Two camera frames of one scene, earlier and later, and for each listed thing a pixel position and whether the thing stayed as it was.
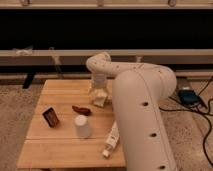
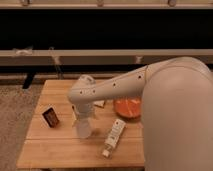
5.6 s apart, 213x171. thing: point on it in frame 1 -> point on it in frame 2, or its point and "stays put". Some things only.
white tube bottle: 112,141 stays put
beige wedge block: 100,100 stays put
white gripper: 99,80 -> 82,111
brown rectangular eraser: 51,117 stays put
